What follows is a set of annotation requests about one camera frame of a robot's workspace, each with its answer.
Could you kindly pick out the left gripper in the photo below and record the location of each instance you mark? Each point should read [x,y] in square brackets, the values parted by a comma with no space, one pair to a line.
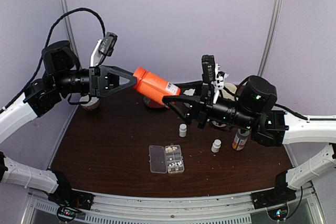
[96,83]

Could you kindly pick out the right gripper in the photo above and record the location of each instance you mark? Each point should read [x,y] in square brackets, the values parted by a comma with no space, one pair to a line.
[205,99]

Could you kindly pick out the orange pill bottle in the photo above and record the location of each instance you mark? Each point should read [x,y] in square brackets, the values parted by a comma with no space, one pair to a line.
[153,86]

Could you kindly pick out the small white pill bottle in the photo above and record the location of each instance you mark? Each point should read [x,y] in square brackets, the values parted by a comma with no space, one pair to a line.
[182,130]
[216,146]

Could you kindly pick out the amber bottle grey cap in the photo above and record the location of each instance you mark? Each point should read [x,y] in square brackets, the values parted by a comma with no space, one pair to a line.
[240,139]

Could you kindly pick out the clear plastic pill organizer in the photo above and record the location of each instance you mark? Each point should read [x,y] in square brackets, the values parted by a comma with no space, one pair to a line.
[158,159]

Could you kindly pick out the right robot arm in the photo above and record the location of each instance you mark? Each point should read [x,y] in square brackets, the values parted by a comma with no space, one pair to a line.
[255,110]

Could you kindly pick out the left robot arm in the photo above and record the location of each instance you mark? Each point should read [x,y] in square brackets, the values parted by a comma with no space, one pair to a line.
[63,76]

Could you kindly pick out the white round pills in organizer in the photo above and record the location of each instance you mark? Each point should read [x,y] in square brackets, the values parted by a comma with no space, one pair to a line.
[175,160]

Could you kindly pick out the small pills in organizer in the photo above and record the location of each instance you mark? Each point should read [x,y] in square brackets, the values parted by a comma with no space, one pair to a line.
[175,168]

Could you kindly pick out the white scalloped bowl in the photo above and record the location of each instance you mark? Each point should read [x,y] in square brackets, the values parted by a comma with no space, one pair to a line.
[189,92]

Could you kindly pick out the white floral mug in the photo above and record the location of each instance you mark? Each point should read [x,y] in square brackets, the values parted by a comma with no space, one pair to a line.
[217,124]

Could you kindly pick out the red floral plate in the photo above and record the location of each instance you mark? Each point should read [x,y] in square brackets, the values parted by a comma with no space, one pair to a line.
[152,104]

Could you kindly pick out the white ceramic bowl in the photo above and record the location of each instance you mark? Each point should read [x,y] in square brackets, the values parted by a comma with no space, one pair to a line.
[90,105]

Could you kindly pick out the cream ribbed mug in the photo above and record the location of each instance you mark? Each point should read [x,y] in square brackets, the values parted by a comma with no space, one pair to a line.
[232,88]

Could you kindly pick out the right round circuit board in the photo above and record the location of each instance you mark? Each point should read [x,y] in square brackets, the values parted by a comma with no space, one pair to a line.
[278,214]

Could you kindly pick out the round circuit board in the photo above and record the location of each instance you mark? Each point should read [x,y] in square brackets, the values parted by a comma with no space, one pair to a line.
[278,214]
[65,214]

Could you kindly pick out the left round circuit board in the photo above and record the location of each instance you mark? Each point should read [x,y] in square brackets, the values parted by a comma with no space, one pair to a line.
[65,214]

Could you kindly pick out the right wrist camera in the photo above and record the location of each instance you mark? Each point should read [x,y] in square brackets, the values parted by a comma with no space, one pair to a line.
[213,79]

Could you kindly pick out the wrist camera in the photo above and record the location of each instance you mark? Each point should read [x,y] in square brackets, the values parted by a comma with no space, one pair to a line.
[213,79]
[104,48]

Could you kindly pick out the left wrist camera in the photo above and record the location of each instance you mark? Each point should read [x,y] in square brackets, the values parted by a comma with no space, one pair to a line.
[104,48]

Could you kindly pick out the left aluminium frame post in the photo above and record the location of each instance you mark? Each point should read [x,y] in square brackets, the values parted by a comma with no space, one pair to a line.
[68,26]

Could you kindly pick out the aluminium frame post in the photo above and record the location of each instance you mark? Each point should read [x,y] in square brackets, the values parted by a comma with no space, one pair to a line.
[276,10]
[68,26]

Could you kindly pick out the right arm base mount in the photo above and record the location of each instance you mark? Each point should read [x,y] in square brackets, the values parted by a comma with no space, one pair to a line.
[280,194]

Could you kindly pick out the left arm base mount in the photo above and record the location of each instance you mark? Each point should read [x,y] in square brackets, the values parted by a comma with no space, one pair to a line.
[65,195]

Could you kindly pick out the right aluminium frame post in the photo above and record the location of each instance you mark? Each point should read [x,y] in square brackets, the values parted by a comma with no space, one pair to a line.
[276,10]

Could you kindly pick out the front aluminium rail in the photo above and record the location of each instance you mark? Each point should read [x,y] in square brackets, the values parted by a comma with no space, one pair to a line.
[234,208]

